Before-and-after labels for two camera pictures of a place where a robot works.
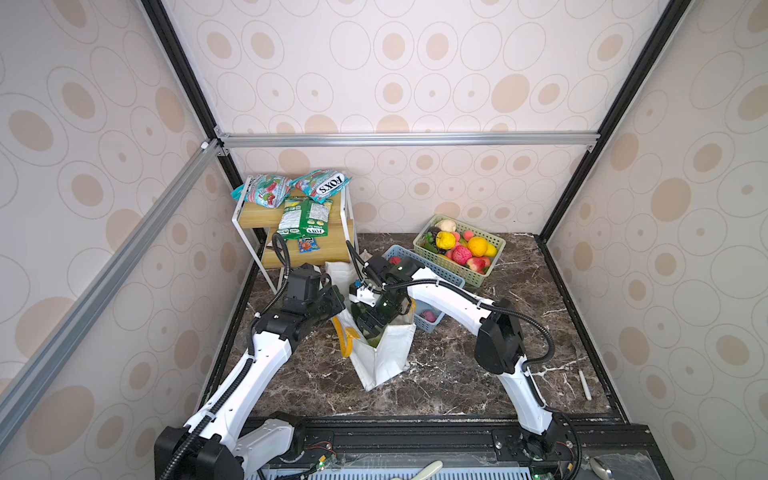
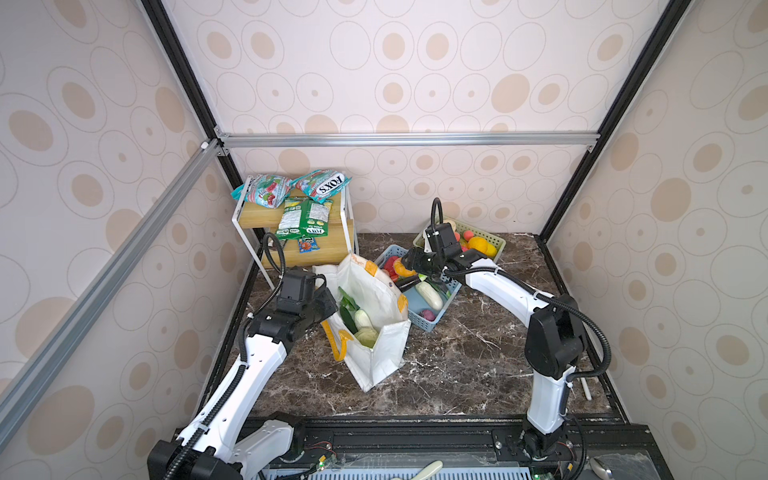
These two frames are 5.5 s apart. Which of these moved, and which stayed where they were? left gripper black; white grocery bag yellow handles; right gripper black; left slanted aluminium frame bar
Moved: right gripper black
Stayed: left gripper black; white grocery bag yellow handles; left slanted aluminium frame bar
